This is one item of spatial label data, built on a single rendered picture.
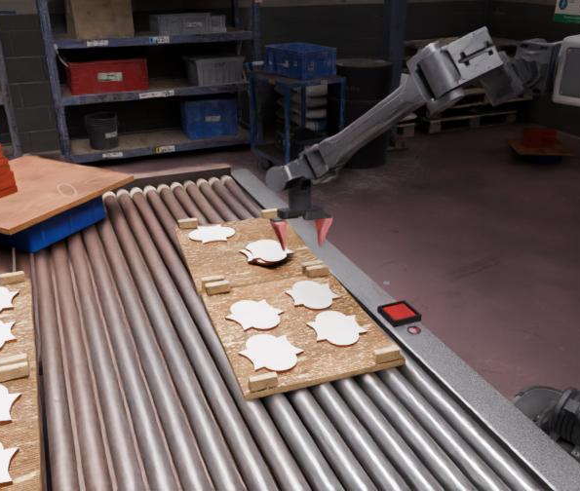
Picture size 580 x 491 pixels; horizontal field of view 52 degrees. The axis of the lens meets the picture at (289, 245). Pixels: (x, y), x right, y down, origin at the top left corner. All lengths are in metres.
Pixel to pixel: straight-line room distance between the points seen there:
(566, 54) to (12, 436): 1.42
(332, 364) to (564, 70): 0.89
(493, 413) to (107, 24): 4.84
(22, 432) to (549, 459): 0.92
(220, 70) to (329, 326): 4.59
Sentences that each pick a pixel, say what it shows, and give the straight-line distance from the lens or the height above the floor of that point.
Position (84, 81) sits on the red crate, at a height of 0.76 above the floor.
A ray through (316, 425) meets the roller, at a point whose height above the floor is 0.92.
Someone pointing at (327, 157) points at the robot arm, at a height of 1.29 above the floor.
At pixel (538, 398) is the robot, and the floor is 0.24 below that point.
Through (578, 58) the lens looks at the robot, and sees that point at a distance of 1.60.
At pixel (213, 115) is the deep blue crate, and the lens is 5.83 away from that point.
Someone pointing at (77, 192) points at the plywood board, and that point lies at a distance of 1.97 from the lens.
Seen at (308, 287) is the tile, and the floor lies 0.94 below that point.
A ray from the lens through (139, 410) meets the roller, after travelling 1.21.
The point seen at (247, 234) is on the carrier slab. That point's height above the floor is 0.94.
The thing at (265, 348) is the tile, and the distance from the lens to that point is 1.29.
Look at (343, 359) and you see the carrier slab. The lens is 1.28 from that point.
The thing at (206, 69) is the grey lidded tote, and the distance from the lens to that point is 5.72.
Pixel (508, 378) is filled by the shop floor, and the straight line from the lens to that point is 2.91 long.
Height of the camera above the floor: 1.69
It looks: 26 degrees down
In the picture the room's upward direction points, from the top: straight up
